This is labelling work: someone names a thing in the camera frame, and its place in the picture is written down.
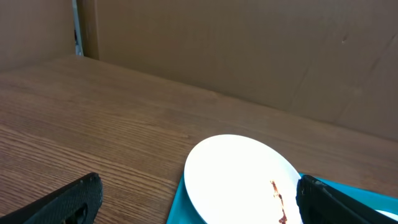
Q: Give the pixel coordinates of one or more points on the white plate with sauce streak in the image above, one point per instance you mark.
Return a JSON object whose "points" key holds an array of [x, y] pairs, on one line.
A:
{"points": [[235, 179]]}

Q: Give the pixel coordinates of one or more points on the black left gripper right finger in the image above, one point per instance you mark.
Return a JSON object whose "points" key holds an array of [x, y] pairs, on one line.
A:
{"points": [[320, 203]]}

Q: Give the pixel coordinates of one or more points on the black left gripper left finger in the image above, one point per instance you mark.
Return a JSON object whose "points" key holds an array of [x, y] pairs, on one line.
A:
{"points": [[76, 202]]}

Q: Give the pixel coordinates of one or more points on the brown cardboard back panel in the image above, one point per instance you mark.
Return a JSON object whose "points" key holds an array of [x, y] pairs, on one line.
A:
{"points": [[333, 61]]}

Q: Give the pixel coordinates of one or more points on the teal plastic tray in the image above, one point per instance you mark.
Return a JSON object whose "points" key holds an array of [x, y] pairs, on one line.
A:
{"points": [[183, 212]]}

